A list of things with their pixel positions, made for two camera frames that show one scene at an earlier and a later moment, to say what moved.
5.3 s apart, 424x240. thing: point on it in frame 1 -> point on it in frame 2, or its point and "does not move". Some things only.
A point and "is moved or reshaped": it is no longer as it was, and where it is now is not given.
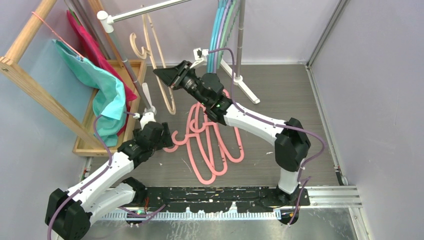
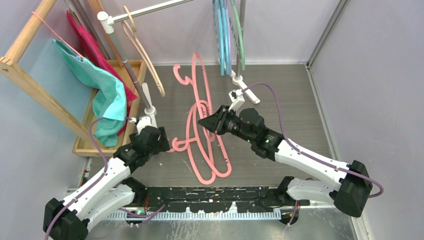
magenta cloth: [92, 53] does not move
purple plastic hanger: [220, 34] -> [226, 5]
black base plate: [218, 199] does not move
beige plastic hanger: [156, 54] -> [143, 54]
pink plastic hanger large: [212, 180] does not move
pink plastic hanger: [215, 125] is moved or reshaped
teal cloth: [109, 98] does not move
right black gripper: [174, 76] -> [218, 117]
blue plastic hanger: [217, 36] -> [226, 46]
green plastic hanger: [224, 32] -> [239, 24]
